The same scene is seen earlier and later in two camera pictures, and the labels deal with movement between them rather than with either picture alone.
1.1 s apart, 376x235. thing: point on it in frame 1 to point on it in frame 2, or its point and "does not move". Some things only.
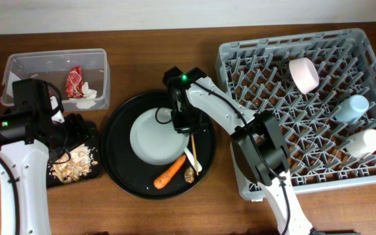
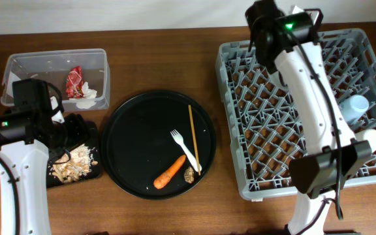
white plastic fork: [193, 160] does not move
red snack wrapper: [74, 85] does not move
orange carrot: [162, 178] does not move
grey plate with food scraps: [155, 139] to [275, 81]
